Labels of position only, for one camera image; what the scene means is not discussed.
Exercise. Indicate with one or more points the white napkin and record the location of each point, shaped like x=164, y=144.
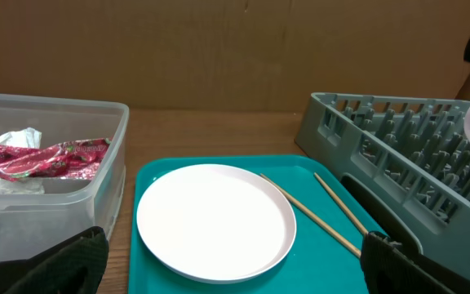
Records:
x=28, y=138

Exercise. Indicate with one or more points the grey dishwasher rack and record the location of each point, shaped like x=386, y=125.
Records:
x=410, y=154

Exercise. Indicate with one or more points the large white plate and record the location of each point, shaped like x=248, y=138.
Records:
x=216, y=223

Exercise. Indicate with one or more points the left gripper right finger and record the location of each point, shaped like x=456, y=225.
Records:
x=389, y=268

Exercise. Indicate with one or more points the red snack wrapper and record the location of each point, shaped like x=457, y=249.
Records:
x=79, y=160

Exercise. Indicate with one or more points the teal serving tray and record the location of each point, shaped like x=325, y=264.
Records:
x=316, y=262

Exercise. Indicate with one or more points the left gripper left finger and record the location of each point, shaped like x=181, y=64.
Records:
x=75, y=265

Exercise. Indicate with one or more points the wooden chopstick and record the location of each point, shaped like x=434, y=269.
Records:
x=361, y=228
x=316, y=219

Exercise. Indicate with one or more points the clear plastic bin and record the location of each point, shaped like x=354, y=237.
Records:
x=32, y=223

